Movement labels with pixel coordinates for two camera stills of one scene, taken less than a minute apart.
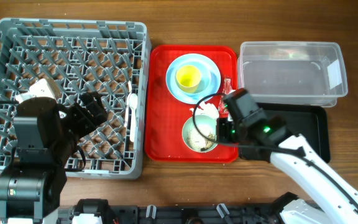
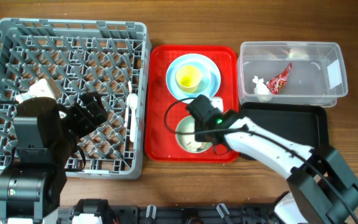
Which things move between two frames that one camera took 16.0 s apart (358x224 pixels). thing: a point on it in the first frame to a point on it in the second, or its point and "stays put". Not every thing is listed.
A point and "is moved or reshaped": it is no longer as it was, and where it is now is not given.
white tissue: [207, 109] is moved or reshaped
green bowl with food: [193, 140] is moved or reshaped
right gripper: [222, 135] to [199, 137]
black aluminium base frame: [148, 214] stays put
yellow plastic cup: [188, 79] stays put
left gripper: [95, 107] stays put
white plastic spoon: [133, 101] stays put
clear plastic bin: [299, 73] stays put
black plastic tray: [309, 121] stays put
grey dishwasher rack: [111, 58] stays put
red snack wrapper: [223, 104] to [274, 84]
